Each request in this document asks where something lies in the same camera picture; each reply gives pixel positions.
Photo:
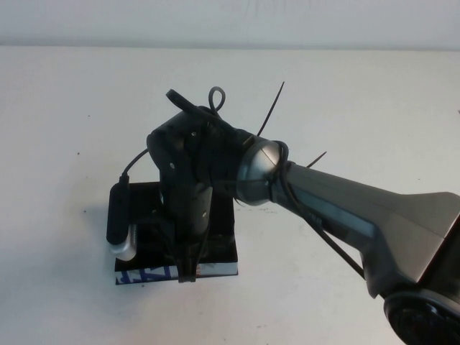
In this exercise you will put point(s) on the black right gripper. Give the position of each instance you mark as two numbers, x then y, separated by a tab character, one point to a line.
188	219

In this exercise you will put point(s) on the black glasses case printed side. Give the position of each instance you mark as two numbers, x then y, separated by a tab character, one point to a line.
223	215

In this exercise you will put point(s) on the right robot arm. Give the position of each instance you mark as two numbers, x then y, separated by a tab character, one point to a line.
341	215

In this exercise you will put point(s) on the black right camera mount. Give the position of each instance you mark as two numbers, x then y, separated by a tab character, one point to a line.
154	224

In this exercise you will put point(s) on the right wrist camera black silver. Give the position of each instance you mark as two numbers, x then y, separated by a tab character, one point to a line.
118	215

